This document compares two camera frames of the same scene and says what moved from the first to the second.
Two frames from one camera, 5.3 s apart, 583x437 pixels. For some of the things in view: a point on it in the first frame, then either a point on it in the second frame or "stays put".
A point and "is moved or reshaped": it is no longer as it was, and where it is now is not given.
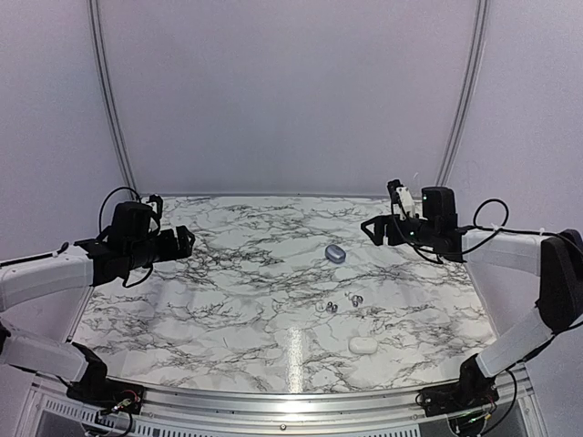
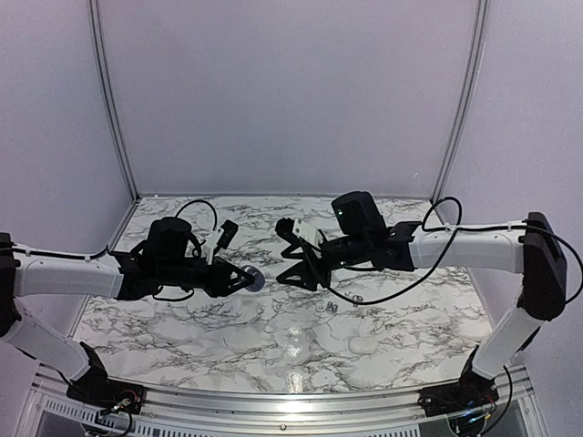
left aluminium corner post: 106,75 stays put
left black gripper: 184,248 → 220,280
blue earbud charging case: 334,253 is moved or reshaped
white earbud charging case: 363,345 stays put
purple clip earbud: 332,308 stays put
